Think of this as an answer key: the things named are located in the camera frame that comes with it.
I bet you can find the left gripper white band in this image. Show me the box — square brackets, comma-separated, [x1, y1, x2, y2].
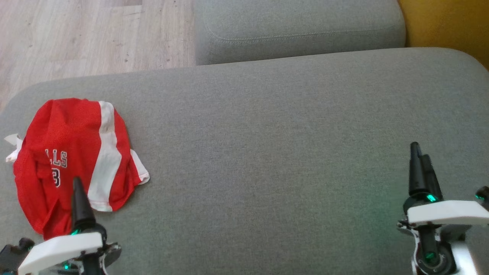
[17, 176, 123, 275]

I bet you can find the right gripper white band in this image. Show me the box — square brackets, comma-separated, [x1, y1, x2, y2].
[397, 142, 489, 230]

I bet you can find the red basketball jersey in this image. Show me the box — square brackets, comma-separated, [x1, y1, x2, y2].
[4, 98, 150, 241]

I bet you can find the yellow fabric cushion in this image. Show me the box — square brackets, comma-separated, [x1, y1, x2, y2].
[397, 0, 489, 71]

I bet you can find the large grey sofa seat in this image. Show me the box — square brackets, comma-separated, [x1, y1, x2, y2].
[0, 47, 489, 275]

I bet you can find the grey sofa cushion with seam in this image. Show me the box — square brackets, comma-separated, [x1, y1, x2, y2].
[194, 0, 406, 66]

